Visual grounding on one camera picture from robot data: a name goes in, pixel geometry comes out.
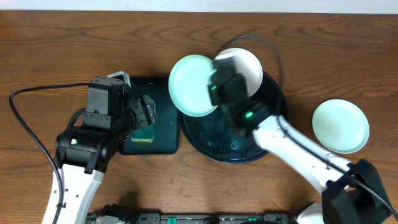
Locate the white plate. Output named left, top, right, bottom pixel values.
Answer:
left=215, top=48, right=263, bottom=96

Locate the mint green plate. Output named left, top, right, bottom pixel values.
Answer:
left=168, top=55, right=216, bottom=117

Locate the black rectangular tray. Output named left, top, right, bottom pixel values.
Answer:
left=119, top=77, right=179, bottom=155

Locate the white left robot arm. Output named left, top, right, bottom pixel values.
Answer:
left=42, top=75, right=157, bottom=223

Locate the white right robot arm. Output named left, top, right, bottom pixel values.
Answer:
left=220, top=95, right=397, bottom=223

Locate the green yellow sponge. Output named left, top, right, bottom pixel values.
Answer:
left=131, top=125, right=155, bottom=143

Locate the black round tray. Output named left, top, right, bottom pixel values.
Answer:
left=180, top=72, right=288, bottom=164

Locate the pale green plate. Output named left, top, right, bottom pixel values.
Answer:
left=312, top=99, right=370, bottom=154

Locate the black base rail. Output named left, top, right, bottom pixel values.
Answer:
left=84, top=204, right=295, bottom=224

